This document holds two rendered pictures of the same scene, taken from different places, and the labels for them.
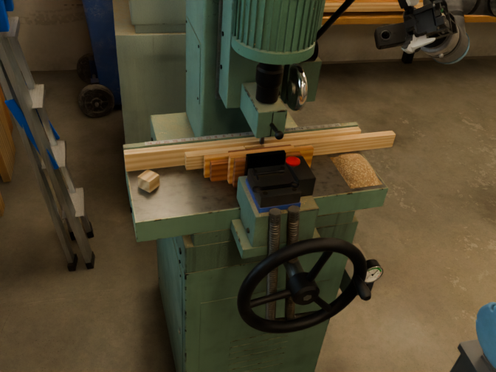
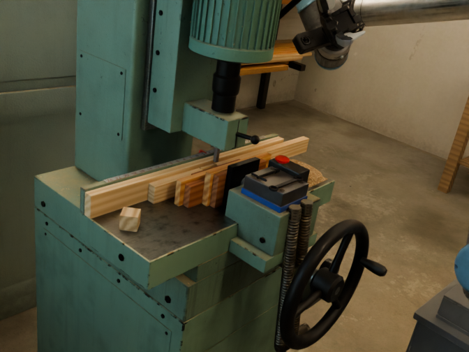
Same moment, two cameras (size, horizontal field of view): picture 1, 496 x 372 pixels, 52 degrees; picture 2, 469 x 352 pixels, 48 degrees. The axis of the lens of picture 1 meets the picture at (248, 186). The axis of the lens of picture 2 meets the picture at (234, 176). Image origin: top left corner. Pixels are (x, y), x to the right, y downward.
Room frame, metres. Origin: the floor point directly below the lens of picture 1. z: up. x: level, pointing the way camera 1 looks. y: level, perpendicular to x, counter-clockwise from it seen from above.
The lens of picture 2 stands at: (0.06, 0.52, 1.43)
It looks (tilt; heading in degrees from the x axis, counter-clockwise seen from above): 25 degrees down; 328
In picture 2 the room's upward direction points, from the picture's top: 9 degrees clockwise
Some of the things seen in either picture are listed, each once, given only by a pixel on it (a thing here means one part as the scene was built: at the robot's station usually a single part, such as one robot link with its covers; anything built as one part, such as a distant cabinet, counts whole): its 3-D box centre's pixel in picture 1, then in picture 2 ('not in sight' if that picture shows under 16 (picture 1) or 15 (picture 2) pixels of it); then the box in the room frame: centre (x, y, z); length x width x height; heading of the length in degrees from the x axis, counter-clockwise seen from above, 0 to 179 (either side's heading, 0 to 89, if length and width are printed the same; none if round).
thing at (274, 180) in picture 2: (282, 181); (280, 181); (0.84, -0.07, 0.99); 0.13 x 0.11 x 0.06; 110
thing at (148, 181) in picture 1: (148, 181); (130, 218); (0.88, 0.22, 0.92); 0.03 x 0.03 x 0.03; 62
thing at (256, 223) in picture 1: (275, 207); (271, 212); (0.84, -0.06, 0.92); 0.15 x 0.13 x 0.09; 110
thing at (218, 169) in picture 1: (261, 165); (227, 181); (0.97, -0.03, 0.93); 0.25 x 0.02 x 0.05; 110
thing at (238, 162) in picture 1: (266, 169); (239, 182); (0.94, -0.04, 0.94); 0.16 x 0.01 x 0.07; 110
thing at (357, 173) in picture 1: (356, 166); (299, 168); (1.02, -0.26, 0.91); 0.12 x 0.09 x 0.03; 20
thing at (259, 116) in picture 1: (263, 111); (213, 126); (1.05, -0.02, 1.03); 0.14 x 0.07 x 0.09; 20
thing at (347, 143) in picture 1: (294, 149); (239, 165); (1.06, -0.11, 0.92); 0.55 x 0.02 x 0.04; 110
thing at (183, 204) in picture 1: (261, 197); (238, 214); (0.92, -0.04, 0.87); 0.61 x 0.30 x 0.06; 110
